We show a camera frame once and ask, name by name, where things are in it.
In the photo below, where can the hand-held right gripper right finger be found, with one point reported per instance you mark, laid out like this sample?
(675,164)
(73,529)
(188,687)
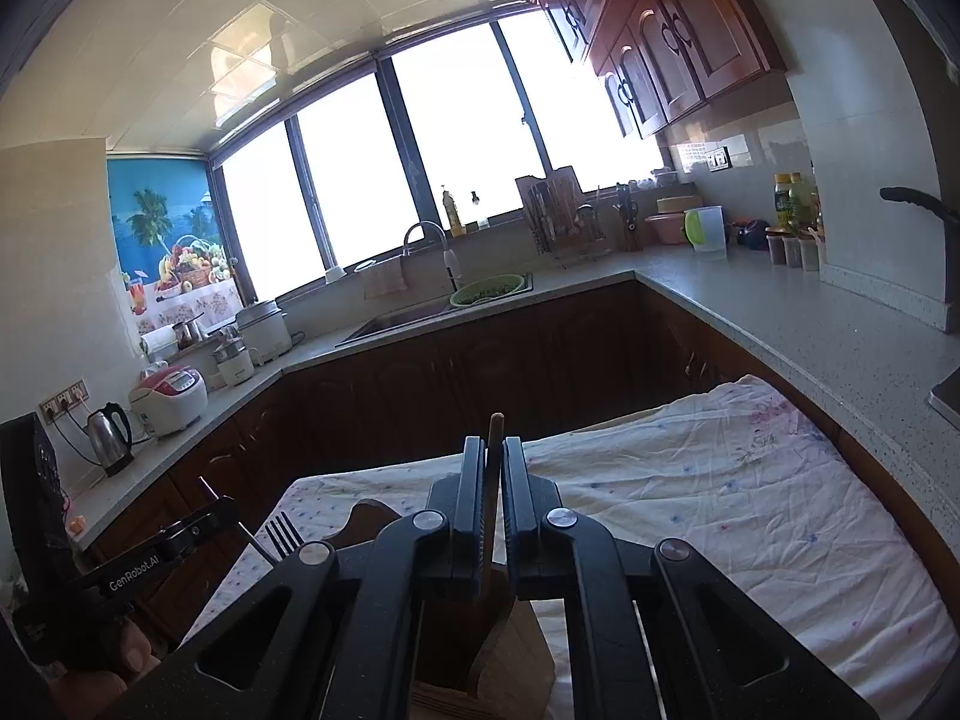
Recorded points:
(516,517)

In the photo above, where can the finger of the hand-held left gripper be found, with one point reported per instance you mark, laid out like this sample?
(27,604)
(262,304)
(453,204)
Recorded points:
(202,521)

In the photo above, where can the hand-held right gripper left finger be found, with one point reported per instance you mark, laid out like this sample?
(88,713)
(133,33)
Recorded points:
(474,517)

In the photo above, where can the metal chopstick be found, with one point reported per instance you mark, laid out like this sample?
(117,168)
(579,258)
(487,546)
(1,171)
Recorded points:
(259,544)

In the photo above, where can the wooden chopstick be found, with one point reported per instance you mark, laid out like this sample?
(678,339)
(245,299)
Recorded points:
(494,427)

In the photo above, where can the wooden utensil holder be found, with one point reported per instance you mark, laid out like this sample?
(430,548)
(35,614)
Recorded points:
(517,660)

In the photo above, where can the person's left hand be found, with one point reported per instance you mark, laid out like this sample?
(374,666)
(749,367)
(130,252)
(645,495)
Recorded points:
(135,652)

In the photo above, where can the steel electric kettle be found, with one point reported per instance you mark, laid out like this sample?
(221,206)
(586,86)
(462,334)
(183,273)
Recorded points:
(109,435)

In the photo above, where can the red white rice cooker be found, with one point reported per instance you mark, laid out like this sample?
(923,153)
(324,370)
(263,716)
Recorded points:
(172,397)

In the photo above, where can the small white steamer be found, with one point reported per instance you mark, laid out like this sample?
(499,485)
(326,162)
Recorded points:
(236,367)

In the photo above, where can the white floral cloth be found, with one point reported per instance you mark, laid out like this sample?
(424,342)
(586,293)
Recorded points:
(675,465)

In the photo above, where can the paper towel roll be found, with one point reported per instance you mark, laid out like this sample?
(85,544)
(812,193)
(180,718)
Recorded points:
(159,345)

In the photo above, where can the small metal pot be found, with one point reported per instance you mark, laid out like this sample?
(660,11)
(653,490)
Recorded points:
(191,331)

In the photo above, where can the large white rice cooker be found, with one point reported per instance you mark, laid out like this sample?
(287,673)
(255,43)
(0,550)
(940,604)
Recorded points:
(266,330)

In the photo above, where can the steel sink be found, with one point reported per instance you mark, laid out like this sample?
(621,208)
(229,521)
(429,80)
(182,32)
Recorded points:
(390,322)

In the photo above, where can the green colander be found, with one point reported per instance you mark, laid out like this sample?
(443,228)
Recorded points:
(487,289)

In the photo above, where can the pink dish cloth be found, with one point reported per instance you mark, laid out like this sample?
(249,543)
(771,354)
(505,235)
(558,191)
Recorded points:
(384,277)

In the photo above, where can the steel kitchen faucet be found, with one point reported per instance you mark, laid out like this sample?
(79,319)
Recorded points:
(450,259)

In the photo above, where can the white cup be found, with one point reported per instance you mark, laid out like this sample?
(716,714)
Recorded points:
(335,274)

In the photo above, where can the small dark capped bottle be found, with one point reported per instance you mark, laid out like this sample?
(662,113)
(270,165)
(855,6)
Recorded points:
(480,221)

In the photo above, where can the yellow dish soap bottle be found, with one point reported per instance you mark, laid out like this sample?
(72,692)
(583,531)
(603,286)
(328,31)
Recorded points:
(454,217)

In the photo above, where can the knife block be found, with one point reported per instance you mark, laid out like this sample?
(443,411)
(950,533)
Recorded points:
(630,236)

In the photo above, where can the pink basin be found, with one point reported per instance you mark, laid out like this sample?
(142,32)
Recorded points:
(664,229)

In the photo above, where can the wooden cutting board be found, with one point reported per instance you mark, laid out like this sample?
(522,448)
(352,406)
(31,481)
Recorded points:
(559,187)

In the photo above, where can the white pitcher green lid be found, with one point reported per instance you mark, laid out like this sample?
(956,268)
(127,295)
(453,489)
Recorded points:
(709,236)

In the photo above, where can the yellow lidded container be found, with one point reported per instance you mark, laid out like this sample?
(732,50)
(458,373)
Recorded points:
(679,205)

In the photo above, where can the clear plastic bag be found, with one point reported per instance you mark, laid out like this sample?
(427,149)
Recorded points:
(656,180)

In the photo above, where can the dark blue container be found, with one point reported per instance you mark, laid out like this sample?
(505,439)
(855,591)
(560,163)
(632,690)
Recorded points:
(752,234)

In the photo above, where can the spice jar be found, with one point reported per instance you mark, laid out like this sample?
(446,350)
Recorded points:
(810,255)
(791,252)
(776,249)

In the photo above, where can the kitchen window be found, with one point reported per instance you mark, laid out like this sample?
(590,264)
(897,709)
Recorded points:
(450,127)

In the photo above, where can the yellow cooking oil bottle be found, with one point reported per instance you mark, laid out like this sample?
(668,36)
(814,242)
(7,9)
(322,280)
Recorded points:
(782,202)

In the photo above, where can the green labelled bottle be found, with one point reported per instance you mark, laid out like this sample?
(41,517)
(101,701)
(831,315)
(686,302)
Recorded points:
(804,199)

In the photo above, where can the steel stove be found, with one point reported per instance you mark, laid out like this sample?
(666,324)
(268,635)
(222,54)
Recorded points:
(946,401)

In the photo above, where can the wooden upper cabinets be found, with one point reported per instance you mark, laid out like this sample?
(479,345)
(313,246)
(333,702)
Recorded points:
(690,30)

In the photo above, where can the long wall power socket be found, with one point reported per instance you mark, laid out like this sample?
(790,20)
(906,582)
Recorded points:
(64,401)

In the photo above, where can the beach fruit wall poster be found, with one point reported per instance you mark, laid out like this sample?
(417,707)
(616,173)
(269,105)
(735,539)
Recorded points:
(165,195)

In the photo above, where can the small wall socket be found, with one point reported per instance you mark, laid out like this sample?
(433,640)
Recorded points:
(718,159)

